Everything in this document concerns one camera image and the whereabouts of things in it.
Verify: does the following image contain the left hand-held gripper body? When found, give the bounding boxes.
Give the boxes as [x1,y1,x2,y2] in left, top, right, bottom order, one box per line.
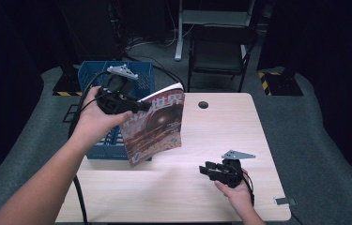
[95,64,141,115]

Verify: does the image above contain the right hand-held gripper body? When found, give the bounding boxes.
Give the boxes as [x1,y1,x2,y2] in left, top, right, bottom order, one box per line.
[214,149,256,189]

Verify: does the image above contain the red illustrated magazine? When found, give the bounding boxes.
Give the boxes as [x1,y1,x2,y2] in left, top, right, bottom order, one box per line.
[118,82,186,169]

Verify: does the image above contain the blue plastic basket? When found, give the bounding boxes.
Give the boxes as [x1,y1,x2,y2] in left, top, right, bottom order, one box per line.
[77,60,156,162]

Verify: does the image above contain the person's right hand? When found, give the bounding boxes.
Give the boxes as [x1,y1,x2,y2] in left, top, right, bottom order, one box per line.
[213,169,255,218]

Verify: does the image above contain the person's left hand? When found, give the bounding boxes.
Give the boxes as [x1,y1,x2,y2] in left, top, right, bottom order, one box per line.
[70,85,134,148]

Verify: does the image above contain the black stand base, hazard stripes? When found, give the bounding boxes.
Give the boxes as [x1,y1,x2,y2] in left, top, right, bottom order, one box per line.
[256,67,305,98]
[52,61,84,98]

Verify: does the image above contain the black cabinet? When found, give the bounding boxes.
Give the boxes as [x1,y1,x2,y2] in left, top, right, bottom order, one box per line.
[55,0,125,63]

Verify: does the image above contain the black folding chair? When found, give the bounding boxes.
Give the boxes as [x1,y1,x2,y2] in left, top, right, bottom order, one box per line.
[187,24,259,94]

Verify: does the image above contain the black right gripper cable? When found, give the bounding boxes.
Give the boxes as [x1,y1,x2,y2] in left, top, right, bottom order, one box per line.
[241,170,256,208]

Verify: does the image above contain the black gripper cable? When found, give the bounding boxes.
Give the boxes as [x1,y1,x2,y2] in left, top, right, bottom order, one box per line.
[68,70,113,225]
[241,170,256,208]

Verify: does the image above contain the black floor cables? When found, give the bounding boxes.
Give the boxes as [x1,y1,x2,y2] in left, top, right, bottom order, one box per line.
[122,33,188,92]

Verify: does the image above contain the small black wire frame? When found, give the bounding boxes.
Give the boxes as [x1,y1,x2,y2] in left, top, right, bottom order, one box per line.
[62,104,80,124]

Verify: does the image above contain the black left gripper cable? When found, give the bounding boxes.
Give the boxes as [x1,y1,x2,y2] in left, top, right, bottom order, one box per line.
[68,70,113,225]

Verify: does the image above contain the white desk frame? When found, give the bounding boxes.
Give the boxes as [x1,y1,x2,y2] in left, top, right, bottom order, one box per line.
[174,0,256,62]

